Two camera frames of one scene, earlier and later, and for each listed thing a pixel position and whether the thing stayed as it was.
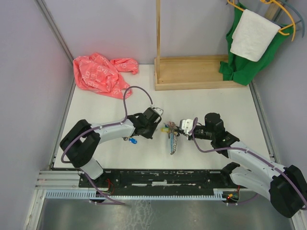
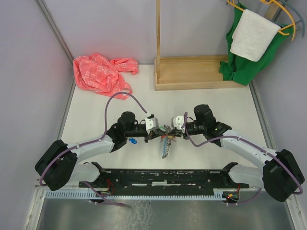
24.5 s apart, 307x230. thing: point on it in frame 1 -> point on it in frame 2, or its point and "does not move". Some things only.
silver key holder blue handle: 173,142 -> 167,144
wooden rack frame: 188,72 does not move
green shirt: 242,70 does not move
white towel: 253,34 does not move
